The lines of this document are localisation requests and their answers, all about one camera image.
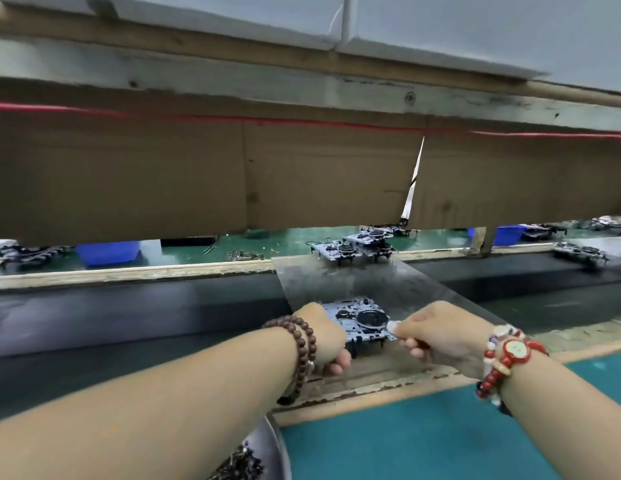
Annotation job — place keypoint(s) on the round metal bowl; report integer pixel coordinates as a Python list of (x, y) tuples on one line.
[(276, 450)]

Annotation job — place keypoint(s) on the wooden shelf beam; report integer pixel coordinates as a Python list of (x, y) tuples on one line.
[(190, 80)]

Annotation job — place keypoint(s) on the black conveyor belt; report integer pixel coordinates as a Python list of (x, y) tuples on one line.
[(140, 315)]

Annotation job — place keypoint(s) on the blue plastic bin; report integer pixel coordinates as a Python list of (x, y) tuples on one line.
[(108, 254), (506, 236)]

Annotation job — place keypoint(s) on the brown cardboard panel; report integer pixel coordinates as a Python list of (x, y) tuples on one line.
[(140, 180)]

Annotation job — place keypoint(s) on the clear plastic sheet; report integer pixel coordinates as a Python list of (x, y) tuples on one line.
[(391, 280)]

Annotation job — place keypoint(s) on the person's left hand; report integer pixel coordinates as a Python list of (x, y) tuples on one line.
[(330, 340)]

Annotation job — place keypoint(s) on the person's right hand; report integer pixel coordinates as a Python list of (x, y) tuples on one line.
[(446, 335)]

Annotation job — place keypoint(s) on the pile of small metal parts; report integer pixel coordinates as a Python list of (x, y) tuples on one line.
[(240, 465)]

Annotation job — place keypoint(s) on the finished mechanisms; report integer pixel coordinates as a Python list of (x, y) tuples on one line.
[(350, 247)]

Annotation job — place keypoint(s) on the metal mechanism plate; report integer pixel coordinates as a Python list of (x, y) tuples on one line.
[(360, 320)]

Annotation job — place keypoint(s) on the person's left forearm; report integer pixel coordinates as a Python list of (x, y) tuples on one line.
[(140, 405)]

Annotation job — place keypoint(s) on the grey metal pipe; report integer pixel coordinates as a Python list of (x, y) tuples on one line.
[(348, 20)]

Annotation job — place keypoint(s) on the black flat box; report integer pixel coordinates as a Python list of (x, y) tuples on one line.
[(188, 241)]

